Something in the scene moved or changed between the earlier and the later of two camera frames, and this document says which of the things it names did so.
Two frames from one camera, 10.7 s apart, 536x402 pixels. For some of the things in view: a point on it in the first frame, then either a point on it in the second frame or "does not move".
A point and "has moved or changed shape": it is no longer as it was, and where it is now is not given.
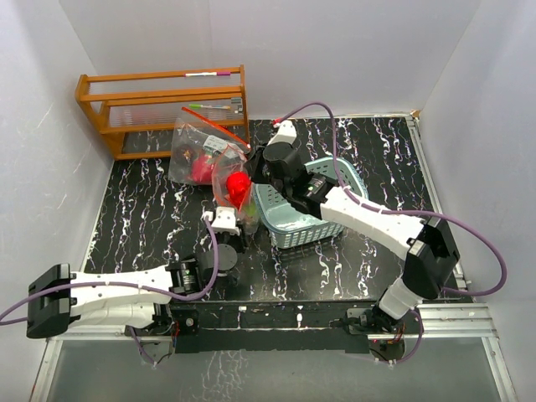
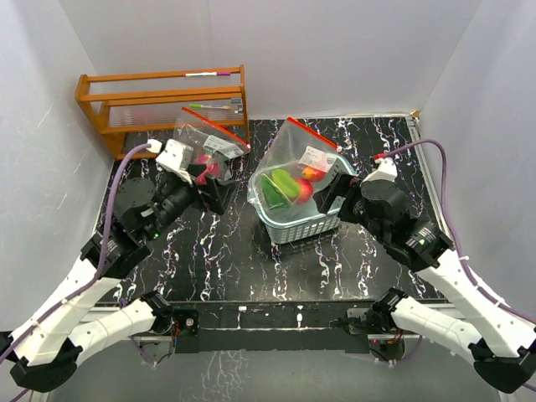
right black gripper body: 260,172 → 352,209
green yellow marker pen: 209,106 does not move
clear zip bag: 233,187 → 291,165
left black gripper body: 236,241 → 177,197
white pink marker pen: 208,74 does not move
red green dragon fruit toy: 203,169 does not move
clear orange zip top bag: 195,146 does not move
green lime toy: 250,208 has moved or changed shape
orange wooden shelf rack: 151,101 does not move
